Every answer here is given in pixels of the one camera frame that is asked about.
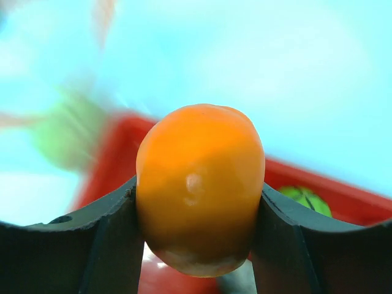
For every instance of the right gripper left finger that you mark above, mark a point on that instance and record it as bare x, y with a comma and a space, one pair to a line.
95, 249

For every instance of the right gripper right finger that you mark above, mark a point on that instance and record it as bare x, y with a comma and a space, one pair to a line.
297, 250

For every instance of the toy whole watermelon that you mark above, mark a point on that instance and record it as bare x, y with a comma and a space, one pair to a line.
307, 198

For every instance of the toy yellow orange mango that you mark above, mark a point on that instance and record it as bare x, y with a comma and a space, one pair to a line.
200, 173

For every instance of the toy green cabbage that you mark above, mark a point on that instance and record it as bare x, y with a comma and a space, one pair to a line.
69, 135

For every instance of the red plastic tray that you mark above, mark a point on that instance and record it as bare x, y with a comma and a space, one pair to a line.
348, 204

